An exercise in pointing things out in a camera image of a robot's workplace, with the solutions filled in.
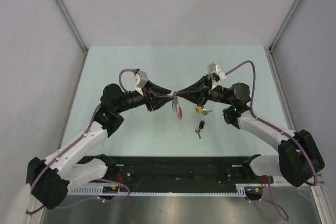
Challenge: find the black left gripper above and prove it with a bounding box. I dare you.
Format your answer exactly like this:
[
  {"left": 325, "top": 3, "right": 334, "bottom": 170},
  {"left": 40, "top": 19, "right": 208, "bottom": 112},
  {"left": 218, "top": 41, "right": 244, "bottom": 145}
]
[{"left": 115, "top": 80, "right": 174, "bottom": 113}]

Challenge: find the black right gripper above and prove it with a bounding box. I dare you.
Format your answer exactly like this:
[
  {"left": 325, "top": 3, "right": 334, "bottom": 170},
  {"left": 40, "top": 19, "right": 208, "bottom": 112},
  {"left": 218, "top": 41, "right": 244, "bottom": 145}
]
[{"left": 176, "top": 74, "right": 234, "bottom": 107}]

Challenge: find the red-handled metal keyring holder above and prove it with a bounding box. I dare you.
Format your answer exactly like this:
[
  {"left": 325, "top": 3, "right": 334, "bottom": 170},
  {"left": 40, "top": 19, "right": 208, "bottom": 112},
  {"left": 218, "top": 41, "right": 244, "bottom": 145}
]
[{"left": 172, "top": 93, "right": 183, "bottom": 120}]

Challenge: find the black tag with silver key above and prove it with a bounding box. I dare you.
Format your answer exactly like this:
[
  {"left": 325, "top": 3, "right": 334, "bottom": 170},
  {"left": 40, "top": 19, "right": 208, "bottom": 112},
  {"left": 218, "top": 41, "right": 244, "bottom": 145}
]
[{"left": 195, "top": 120, "right": 205, "bottom": 139}]

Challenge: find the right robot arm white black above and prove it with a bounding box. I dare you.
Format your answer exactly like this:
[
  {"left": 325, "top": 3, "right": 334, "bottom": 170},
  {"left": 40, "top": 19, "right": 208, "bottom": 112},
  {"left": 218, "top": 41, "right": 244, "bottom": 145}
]
[{"left": 175, "top": 76, "right": 325, "bottom": 187}]

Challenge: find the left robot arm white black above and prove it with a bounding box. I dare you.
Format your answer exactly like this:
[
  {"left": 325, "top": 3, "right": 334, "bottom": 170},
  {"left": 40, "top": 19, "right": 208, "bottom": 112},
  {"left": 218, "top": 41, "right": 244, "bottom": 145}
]
[{"left": 26, "top": 81, "right": 173, "bottom": 209}]

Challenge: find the yellow tag with silver key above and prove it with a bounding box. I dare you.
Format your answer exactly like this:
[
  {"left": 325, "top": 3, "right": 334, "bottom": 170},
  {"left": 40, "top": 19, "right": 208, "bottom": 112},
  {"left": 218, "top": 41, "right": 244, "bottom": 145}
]
[{"left": 196, "top": 106, "right": 213, "bottom": 115}]

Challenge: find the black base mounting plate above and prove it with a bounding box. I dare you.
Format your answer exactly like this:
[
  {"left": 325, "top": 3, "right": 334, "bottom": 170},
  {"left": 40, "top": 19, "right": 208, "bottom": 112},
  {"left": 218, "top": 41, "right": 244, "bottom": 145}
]
[{"left": 99, "top": 154, "right": 269, "bottom": 184}]

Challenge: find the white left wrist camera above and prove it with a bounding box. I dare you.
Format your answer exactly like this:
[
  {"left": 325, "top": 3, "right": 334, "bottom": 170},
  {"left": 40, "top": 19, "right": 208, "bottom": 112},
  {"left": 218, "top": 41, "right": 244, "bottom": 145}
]
[{"left": 133, "top": 69, "right": 148, "bottom": 96}]

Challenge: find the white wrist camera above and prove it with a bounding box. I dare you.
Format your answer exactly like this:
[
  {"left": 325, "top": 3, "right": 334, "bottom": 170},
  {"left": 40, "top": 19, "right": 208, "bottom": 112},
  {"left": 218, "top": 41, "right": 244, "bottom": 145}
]
[
  {"left": 133, "top": 69, "right": 148, "bottom": 96},
  {"left": 207, "top": 63, "right": 226, "bottom": 90}
]

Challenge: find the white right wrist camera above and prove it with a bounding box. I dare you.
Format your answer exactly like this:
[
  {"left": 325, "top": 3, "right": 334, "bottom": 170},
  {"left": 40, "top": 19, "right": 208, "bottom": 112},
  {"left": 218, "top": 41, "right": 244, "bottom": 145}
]
[{"left": 207, "top": 63, "right": 226, "bottom": 90}]

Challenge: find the aluminium rail right side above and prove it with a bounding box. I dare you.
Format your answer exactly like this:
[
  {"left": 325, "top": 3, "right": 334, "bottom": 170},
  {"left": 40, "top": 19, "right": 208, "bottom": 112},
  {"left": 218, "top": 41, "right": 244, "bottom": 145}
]
[{"left": 265, "top": 47, "right": 300, "bottom": 132}]

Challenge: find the aluminium corner post right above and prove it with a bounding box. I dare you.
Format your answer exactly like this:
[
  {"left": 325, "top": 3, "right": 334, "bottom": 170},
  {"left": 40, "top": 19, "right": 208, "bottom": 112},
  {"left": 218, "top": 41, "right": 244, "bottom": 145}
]
[{"left": 268, "top": 0, "right": 303, "bottom": 53}]

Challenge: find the aluminium corner post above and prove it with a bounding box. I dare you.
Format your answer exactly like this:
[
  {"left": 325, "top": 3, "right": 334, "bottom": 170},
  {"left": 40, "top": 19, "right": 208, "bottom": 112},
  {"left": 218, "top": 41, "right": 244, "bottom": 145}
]
[
  {"left": 268, "top": 0, "right": 303, "bottom": 53},
  {"left": 53, "top": 0, "right": 88, "bottom": 55}
]

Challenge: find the grey slotted cable duct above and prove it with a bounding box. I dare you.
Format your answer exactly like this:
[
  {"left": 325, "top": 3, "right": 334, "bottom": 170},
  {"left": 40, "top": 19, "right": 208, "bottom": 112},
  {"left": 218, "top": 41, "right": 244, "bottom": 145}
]
[{"left": 68, "top": 181, "right": 246, "bottom": 197}]

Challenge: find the aluminium corner post left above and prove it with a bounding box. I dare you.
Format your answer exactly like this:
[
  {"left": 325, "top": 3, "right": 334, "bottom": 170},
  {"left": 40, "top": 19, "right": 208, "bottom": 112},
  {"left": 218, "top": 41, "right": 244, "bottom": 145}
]
[{"left": 53, "top": 0, "right": 88, "bottom": 55}]

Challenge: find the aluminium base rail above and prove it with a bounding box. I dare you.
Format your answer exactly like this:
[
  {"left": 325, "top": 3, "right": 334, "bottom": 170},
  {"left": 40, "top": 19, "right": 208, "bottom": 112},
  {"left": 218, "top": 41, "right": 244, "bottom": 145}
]
[{"left": 308, "top": 173, "right": 324, "bottom": 186}]

